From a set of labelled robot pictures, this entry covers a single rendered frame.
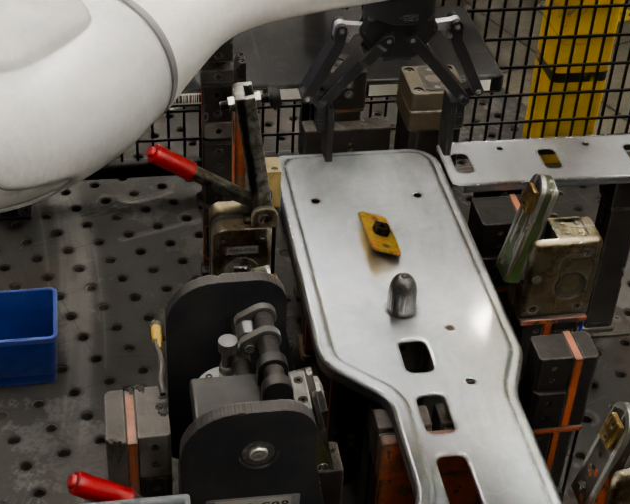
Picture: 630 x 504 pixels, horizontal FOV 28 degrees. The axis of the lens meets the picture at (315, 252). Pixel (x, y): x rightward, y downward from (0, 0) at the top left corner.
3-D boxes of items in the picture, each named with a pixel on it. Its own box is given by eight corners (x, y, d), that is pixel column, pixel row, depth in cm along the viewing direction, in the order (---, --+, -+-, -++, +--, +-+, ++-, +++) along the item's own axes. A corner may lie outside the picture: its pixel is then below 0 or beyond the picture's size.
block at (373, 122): (375, 297, 188) (391, 126, 170) (296, 303, 186) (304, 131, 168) (371, 285, 191) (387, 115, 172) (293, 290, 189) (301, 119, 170)
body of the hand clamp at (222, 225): (266, 444, 163) (273, 228, 142) (214, 449, 162) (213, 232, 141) (260, 412, 168) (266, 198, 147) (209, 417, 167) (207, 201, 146)
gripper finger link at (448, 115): (444, 89, 140) (450, 88, 140) (437, 142, 144) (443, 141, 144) (450, 102, 137) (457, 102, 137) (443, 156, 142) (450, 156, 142)
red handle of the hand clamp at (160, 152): (275, 212, 142) (155, 154, 134) (264, 226, 143) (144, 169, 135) (270, 191, 145) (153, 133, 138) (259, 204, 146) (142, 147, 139)
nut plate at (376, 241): (401, 256, 146) (405, 248, 145) (372, 249, 145) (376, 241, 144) (385, 218, 153) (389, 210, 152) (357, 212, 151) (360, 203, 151)
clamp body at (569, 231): (574, 460, 164) (626, 249, 143) (487, 468, 162) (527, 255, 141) (552, 411, 171) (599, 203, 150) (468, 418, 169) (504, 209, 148)
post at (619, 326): (634, 335, 184) (678, 171, 167) (563, 341, 182) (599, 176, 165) (619, 307, 189) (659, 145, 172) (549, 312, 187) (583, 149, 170)
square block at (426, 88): (441, 299, 189) (469, 91, 167) (389, 303, 187) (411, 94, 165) (428, 266, 195) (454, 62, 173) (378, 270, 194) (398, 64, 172)
